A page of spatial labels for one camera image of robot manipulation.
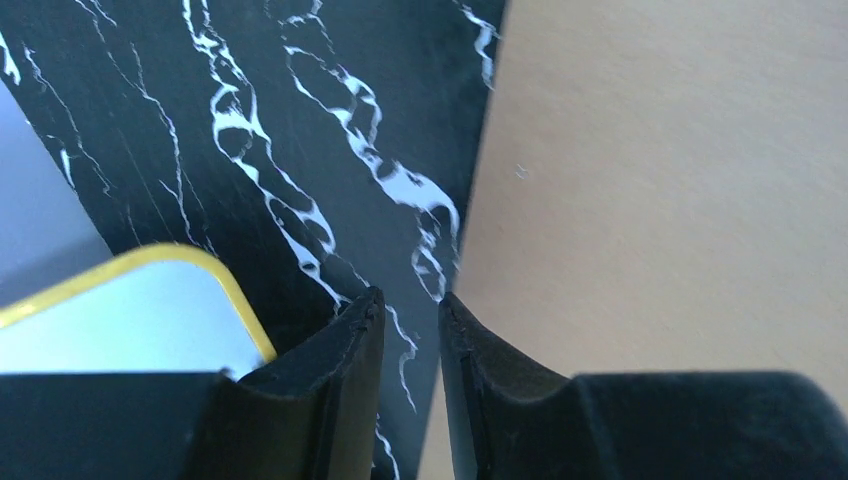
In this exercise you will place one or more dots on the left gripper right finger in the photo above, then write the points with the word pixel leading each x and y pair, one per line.
pixel 511 417

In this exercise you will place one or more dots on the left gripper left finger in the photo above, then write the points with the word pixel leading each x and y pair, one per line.
pixel 310 414

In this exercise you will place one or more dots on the brown backing board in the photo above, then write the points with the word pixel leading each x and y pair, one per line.
pixel 662 185

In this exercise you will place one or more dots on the yellow-framed whiteboard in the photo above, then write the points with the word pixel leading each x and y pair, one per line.
pixel 158 308

